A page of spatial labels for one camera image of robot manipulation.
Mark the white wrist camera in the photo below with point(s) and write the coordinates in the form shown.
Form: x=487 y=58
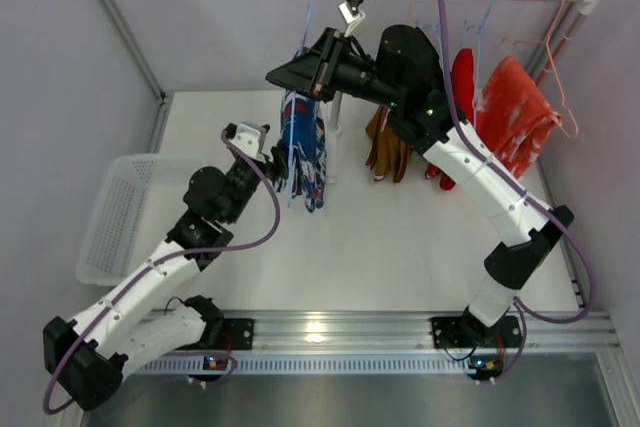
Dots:
x=352 y=15
x=249 y=138

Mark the red trousers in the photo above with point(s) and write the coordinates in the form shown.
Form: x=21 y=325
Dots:
x=462 y=77

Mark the aluminium mounting rail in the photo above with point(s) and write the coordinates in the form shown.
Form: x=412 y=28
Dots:
x=318 y=332

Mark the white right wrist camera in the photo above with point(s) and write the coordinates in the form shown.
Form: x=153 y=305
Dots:
x=352 y=15

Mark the white plastic basket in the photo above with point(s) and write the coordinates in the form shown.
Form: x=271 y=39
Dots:
x=139 y=202

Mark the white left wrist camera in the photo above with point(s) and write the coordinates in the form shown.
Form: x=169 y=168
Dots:
x=249 y=138

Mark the black trousers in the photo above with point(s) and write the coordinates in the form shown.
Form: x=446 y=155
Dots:
x=435 y=47

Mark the orange white patterned trousers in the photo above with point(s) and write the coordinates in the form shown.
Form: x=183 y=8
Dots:
x=514 y=119

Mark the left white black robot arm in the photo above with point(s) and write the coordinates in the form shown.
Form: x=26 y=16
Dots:
x=91 y=355

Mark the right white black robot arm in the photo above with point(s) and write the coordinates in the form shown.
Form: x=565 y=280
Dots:
x=405 y=76

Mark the blue white patterned trousers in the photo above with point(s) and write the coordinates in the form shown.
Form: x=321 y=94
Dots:
x=302 y=130

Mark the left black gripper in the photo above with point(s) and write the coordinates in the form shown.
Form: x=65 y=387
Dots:
x=273 y=167

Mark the grey slotted cable duct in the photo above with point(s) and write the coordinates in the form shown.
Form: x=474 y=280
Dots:
x=321 y=364

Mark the brown mustard trousers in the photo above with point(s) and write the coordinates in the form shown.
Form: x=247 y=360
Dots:
x=389 y=156

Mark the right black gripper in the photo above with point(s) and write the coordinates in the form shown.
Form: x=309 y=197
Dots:
x=329 y=67

